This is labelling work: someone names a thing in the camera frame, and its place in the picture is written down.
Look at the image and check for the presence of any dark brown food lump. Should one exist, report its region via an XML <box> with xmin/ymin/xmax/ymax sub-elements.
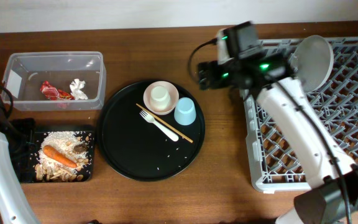
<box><xmin>73</xmin><ymin>144</ymin><xmax>88</xmax><ymax>154</ymax></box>

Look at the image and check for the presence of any pile of almonds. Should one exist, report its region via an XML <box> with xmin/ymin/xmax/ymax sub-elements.
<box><xmin>31</xmin><ymin>131</ymin><xmax>94</xmax><ymax>182</ymax></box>

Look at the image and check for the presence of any white tissue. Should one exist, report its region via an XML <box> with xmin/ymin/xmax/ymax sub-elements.
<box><xmin>70</xmin><ymin>78</ymin><xmax>88</xmax><ymax>100</ymax></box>

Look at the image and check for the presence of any wooden chopstick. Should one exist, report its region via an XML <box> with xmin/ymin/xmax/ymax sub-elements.
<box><xmin>136</xmin><ymin>103</ymin><xmax>193</xmax><ymax>143</ymax></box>

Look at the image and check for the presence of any grey round plate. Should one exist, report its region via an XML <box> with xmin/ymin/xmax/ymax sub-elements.
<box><xmin>290</xmin><ymin>35</ymin><xmax>334</xmax><ymax>92</ymax></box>

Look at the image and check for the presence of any black rectangular waste tray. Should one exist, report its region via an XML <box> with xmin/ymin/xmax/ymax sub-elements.
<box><xmin>11</xmin><ymin>118</ymin><xmax>95</xmax><ymax>183</ymax></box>

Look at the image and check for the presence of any orange carrot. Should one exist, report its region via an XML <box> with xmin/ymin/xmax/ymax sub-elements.
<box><xmin>42</xmin><ymin>145</ymin><xmax>77</xmax><ymax>168</ymax></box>

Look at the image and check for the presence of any pink saucer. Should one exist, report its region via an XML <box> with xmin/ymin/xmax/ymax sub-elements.
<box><xmin>143</xmin><ymin>81</ymin><xmax>179</xmax><ymax>115</ymax></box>

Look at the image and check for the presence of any white upturned cup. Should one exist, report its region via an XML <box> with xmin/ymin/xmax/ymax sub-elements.
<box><xmin>150</xmin><ymin>86</ymin><xmax>170</xmax><ymax>110</ymax></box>

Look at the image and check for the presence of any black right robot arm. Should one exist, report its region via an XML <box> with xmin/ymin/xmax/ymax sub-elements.
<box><xmin>197</xmin><ymin>22</ymin><xmax>358</xmax><ymax>223</ymax></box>

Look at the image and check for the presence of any red snack wrapper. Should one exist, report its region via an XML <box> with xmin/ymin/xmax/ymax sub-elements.
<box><xmin>40</xmin><ymin>81</ymin><xmax>75</xmax><ymax>100</ymax></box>

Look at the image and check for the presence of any round black tray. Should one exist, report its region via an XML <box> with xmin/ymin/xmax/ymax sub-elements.
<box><xmin>96</xmin><ymin>80</ymin><xmax>205</xmax><ymax>182</ymax></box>

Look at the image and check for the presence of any clear plastic bin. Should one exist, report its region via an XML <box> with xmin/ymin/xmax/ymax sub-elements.
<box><xmin>2</xmin><ymin>51</ymin><xmax>106</xmax><ymax>111</ymax></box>

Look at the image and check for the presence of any grey dishwasher rack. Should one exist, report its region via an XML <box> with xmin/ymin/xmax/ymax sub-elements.
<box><xmin>240</xmin><ymin>37</ymin><xmax>358</xmax><ymax>194</ymax></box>

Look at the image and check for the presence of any pile of rice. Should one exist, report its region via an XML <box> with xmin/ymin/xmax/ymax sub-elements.
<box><xmin>38</xmin><ymin>131</ymin><xmax>91</xmax><ymax>174</ymax></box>

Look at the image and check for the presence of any white plastic fork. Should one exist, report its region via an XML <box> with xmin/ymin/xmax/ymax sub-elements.
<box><xmin>140</xmin><ymin>110</ymin><xmax>179</xmax><ymax>142</ymax></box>

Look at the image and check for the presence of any light blue upturned cup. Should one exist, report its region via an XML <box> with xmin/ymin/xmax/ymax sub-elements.
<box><xmin>174</xmin><ymin>97</ymin><xmax>196</xmax><ymax>126</ymax></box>

